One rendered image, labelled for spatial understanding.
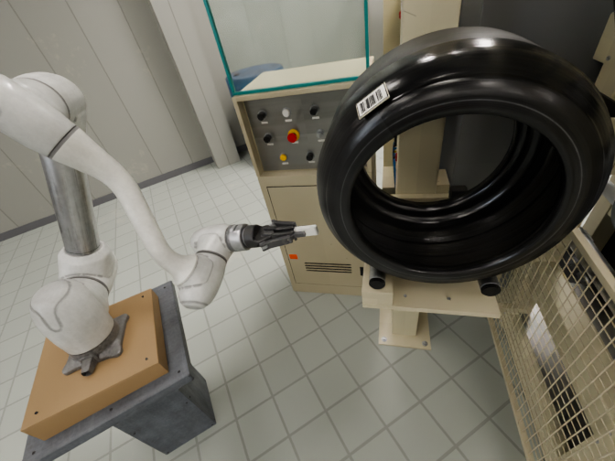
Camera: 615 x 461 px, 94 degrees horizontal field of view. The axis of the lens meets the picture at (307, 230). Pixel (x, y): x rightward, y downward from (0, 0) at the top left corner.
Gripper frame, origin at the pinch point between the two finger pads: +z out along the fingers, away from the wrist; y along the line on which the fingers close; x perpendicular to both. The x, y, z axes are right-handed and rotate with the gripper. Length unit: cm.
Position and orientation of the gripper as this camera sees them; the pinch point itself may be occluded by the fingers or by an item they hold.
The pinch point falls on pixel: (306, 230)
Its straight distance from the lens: 86.8
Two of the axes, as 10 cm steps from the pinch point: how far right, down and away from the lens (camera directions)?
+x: 3.0, 7.5, 5.9
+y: 2.1, -6.6, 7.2
